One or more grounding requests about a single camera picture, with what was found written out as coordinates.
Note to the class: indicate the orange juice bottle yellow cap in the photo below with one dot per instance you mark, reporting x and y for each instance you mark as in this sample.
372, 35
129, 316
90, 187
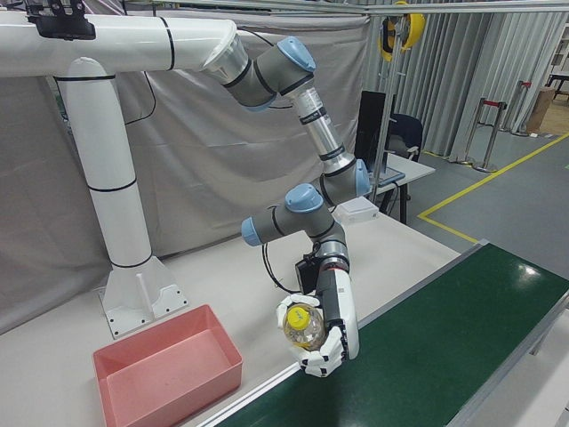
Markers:
306, 331

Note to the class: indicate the brown cardboard box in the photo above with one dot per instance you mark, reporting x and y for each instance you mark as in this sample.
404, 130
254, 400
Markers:
544, 107

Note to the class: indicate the black desk monitor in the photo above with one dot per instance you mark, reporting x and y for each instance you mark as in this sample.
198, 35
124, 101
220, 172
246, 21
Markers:
366, 133

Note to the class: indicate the white robot torso stand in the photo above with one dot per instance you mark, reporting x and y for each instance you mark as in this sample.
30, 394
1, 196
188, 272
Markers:
111, 178

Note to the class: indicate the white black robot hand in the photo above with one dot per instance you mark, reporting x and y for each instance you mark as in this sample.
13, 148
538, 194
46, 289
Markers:
342, 311

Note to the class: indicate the grey pleated curtain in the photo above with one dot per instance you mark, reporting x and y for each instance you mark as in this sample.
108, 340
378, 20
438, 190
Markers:
453, 89

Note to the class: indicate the black head camera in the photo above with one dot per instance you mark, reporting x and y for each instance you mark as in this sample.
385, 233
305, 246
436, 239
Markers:
62, 26

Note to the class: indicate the grey backdrop cloth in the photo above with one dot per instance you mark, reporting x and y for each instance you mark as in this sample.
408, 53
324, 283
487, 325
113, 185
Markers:
200, 155

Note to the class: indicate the dark blue office chair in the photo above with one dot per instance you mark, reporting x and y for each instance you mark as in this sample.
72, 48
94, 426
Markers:
406, 129

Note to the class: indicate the pink plastic basket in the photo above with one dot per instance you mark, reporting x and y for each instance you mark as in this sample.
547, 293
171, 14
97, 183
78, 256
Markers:
169, 378

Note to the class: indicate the green conveyor belt aluminium frame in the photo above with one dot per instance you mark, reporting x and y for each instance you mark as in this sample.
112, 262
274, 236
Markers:
444, 333

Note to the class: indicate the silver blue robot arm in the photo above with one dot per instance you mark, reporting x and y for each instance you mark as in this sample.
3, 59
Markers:
320, 129

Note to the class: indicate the white flat box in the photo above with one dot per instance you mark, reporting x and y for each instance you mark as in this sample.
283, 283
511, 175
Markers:
358, 211

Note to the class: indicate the chrome stanchion red belt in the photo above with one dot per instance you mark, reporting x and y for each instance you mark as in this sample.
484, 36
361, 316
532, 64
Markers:
475, 138
522, 111
495, 142

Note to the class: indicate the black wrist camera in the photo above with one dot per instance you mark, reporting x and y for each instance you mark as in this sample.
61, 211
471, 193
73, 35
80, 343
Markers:
306, 276

